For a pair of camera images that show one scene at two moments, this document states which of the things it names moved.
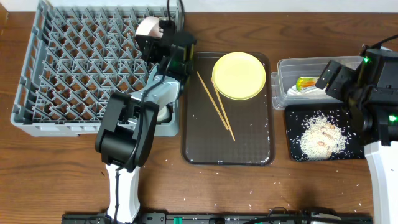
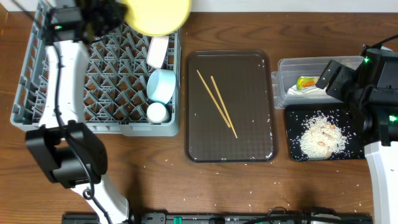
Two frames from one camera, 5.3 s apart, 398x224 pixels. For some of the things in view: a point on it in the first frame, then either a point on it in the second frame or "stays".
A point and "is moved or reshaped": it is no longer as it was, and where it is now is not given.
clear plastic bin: x=295 y=81 stays
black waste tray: x=321 y=132 stays
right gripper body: x=342 y=86 stays
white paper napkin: x=314 y=91 stays
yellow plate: x=239 y=76 to x=157 y=18
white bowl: x=150 y=26 is moved or reshaped
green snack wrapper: x=306 y=82 stays
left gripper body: x=149 y=46 to x=104 y=20
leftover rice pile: x=319 y=138 stays
